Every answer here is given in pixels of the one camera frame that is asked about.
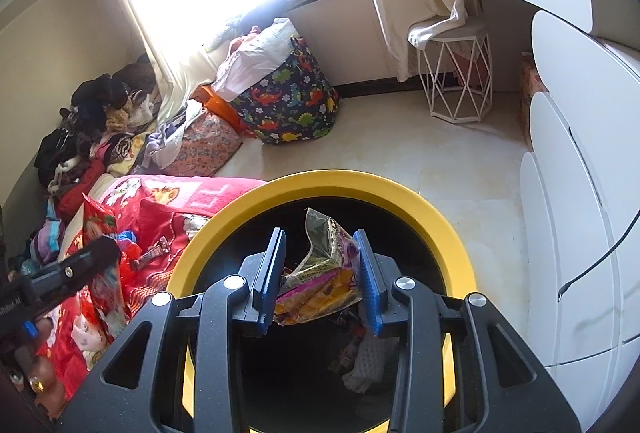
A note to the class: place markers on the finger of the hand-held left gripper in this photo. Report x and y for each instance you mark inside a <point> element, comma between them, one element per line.
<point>70,270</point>
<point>29,329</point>

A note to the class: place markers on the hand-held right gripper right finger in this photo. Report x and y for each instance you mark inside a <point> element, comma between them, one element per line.
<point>369,288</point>

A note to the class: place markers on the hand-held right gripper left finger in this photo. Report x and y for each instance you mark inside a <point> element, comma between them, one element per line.
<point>265,283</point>

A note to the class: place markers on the colourful clear snack wrapper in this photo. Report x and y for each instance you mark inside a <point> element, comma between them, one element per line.
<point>325,283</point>

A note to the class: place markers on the red printed snack packet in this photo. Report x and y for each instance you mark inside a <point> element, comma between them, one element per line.
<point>102,233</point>

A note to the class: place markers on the large white foam net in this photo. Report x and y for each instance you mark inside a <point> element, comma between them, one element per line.
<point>372,358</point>

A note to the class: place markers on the small dark candy wrapper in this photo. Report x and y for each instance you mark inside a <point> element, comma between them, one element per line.
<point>151,253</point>

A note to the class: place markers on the yellow round bin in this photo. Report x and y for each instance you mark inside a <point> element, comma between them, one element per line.
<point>320,185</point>

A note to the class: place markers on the person's left hand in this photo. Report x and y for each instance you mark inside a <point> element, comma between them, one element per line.
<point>42,385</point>

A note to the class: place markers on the blue purple striped cloth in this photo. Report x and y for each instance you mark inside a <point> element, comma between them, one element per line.
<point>47,240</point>

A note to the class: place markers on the beige bed sheet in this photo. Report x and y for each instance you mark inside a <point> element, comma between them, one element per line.
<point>82,208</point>

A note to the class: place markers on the red cloth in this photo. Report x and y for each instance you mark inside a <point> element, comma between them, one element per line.
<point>80,188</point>

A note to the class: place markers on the red floral blanket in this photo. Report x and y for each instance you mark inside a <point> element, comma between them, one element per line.
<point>165,213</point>

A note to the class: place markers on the pink floral bag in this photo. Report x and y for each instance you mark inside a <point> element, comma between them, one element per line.
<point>205,145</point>

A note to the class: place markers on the pile of dark clothes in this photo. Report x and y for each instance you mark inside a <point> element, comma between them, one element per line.
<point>95,113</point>

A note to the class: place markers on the lilac cloth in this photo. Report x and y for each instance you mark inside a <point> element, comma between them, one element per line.
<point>170,138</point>

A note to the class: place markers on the orange bag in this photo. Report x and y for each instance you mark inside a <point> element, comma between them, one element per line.
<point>220,108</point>

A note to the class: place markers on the dinosaur print laundry basket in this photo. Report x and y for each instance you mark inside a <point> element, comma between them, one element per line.
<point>290,103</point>

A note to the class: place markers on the large white plastic bag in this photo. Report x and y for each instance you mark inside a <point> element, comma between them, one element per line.
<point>255,58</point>

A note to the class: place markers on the white vanity desk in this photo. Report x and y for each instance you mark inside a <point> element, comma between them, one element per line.
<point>575,163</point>

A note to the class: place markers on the dark jacket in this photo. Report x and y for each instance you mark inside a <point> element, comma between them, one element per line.
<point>245,22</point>

